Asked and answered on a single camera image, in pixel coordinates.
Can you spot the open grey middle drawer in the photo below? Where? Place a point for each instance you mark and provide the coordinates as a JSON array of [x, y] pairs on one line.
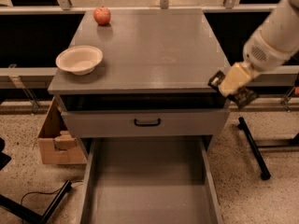
[[148, 180]]

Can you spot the black stand leg left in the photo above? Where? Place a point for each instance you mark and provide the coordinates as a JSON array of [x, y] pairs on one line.
[[36, 207]]

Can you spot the white paper bowl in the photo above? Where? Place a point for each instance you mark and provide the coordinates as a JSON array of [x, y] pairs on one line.
[[79, 60]]

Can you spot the red apple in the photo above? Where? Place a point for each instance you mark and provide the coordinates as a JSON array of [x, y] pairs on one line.
[[102, 15]]

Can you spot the grey drawer cabinet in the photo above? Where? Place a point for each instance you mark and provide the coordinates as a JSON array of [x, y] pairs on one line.
[[154, 60]]

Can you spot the black drawer handle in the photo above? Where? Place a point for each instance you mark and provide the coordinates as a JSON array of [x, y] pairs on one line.
[[147, 123]]

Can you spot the grey top drawer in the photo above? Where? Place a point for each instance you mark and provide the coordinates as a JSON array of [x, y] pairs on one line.
[[84, 124]]

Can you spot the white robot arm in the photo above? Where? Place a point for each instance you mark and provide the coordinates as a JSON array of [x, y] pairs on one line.
[[284, 18]]

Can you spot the cardboard box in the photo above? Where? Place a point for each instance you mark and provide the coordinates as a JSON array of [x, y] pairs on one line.
[[56, 144]]

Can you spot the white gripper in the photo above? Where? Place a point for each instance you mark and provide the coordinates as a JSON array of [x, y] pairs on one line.
[[258, 57]]

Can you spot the black rxbar chocolate wrapper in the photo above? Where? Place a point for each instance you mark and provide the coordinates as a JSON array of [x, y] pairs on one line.
[[242, 97]]

